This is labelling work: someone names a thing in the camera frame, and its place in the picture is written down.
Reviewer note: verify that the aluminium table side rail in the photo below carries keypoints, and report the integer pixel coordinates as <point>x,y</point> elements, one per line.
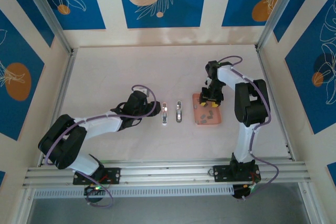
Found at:
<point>61,93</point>
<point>270,90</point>

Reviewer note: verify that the long aluminium base rail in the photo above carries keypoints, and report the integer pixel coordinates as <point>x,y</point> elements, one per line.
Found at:
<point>170,172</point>

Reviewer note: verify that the aluminium frame leg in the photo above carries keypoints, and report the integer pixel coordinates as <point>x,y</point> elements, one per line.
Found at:
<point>307,203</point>
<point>25,208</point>

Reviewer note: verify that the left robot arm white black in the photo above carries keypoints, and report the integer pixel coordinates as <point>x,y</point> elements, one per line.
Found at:
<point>105,125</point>

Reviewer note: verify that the pink plastic tray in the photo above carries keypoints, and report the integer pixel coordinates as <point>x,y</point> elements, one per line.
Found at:
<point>215,120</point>

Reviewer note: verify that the controller board green light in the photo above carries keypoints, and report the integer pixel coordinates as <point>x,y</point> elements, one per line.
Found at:
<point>246,191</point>
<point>94,189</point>

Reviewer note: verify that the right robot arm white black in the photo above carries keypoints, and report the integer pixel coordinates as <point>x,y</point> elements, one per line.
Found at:
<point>245,142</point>

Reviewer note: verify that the silver metal clip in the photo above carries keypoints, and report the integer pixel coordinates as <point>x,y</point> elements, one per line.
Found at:
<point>164,119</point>

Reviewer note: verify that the aluminium frame post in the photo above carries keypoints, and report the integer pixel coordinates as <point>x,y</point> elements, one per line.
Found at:
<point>47,11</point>
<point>278,9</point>

